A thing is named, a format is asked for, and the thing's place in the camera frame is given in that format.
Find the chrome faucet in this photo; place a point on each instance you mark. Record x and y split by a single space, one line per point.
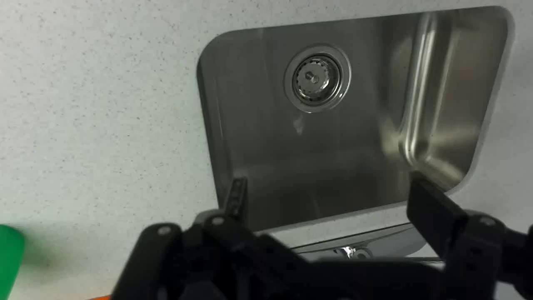
351 253

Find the green plastic cup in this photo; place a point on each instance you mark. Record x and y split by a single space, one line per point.
9 253

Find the round metal sink drain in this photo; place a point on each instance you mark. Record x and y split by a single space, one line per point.
317 79

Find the stainless steel sink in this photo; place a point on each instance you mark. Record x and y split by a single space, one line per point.
344 128

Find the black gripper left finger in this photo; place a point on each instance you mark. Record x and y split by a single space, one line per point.
222 239

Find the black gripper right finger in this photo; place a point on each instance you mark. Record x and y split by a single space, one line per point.
444 223

